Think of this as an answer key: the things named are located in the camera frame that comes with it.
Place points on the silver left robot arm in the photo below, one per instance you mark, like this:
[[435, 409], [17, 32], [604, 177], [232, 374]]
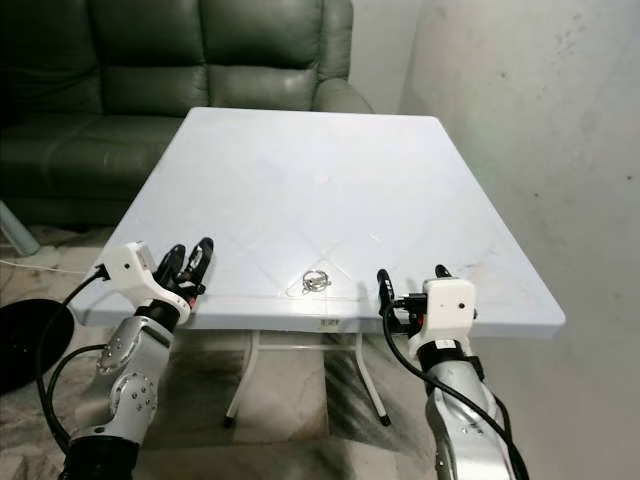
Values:
[[135, 370]]

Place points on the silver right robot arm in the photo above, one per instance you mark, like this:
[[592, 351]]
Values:
[[460, 410]]

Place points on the white plastic folding table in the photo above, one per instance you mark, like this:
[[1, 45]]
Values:
[[340, 190]]

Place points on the grey metal pole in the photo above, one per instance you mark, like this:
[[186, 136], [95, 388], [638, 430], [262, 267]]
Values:
[[16, 228]]

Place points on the black round floor base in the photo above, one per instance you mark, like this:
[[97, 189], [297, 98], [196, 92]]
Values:
[[30, 345]]

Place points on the dark green leather sofa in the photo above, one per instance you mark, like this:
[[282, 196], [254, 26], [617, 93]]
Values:
[[150, 60]]

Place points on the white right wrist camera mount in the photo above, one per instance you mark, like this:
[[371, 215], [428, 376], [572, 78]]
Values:
[[448, 305]]

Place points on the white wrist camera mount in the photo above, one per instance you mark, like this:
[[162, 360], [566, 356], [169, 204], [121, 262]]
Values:
[[128, 265], [448, 305]]

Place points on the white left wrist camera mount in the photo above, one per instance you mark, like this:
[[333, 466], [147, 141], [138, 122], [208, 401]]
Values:
[[128, 265]]

